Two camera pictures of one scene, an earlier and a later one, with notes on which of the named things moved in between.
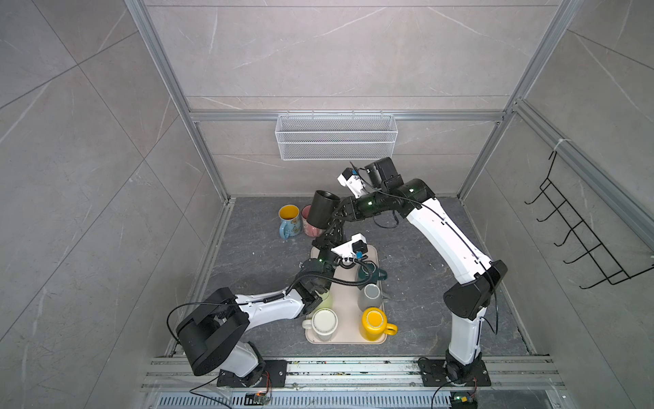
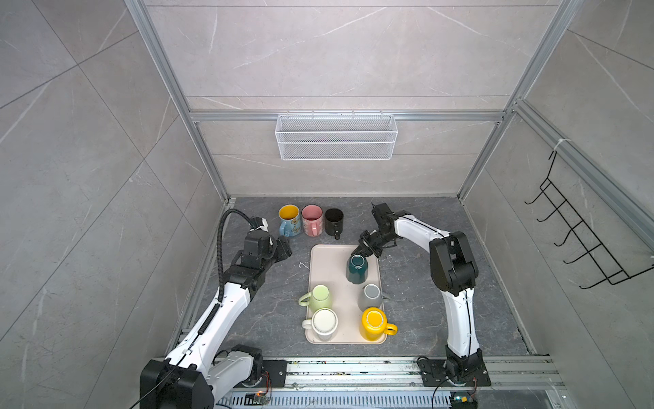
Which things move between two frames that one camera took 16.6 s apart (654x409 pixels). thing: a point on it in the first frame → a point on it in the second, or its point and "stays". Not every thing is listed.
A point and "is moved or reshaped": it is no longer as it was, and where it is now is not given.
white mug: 324,323 stays
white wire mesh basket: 335,137 stays
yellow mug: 374,325 stays
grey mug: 370,296 stays
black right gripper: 350,204 → 364,239
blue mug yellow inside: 290,224 stays
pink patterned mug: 311,230 stays
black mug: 321,209 is moved or reshaped
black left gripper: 325,244 → 282,248
